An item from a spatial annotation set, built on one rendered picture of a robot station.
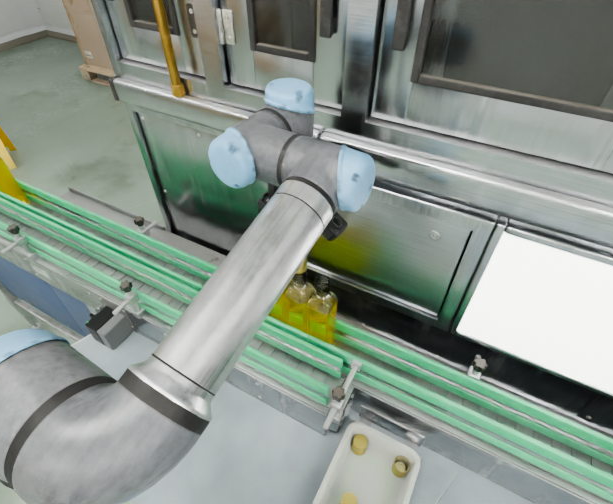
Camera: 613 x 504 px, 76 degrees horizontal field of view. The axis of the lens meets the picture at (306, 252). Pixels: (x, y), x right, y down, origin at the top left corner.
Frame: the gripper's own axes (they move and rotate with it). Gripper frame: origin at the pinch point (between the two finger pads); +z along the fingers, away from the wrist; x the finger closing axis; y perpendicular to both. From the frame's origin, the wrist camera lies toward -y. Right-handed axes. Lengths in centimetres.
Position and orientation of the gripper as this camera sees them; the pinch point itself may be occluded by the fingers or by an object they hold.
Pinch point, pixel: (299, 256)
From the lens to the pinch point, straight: 82.5
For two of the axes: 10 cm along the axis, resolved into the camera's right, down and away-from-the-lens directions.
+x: -5.4, 5.9, -6.0
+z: -0.2, 7.0, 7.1
